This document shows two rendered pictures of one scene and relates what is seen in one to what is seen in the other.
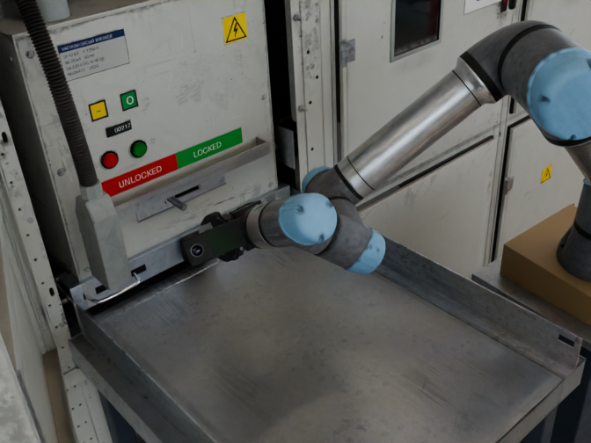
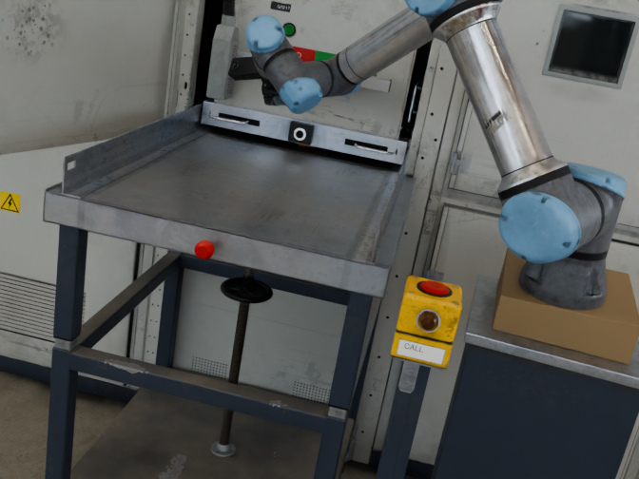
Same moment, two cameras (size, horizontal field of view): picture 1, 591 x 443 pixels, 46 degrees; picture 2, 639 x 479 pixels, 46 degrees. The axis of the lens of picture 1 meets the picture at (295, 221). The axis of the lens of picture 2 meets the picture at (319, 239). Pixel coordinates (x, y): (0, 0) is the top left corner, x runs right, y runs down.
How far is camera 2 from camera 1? 1.32 m
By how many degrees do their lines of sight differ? 44
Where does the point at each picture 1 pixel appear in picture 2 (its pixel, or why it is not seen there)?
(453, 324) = (358, 222)
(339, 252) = (272, 72)
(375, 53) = (525, 55)
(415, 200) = not seen: hidden behind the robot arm
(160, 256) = (273, 123)
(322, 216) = (265, 31)
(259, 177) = (381, 118)
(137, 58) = not seen: outside the picture
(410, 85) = (565, 113)
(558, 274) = (508, 274)
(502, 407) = (286, 238)
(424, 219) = not seen: hidden behind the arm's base
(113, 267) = (214, 79)
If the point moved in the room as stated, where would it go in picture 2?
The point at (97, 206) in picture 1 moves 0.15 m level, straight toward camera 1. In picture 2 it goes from (222, 29) to (180, 28)
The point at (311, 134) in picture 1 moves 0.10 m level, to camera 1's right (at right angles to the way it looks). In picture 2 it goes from (435, 99) to (467, 108)
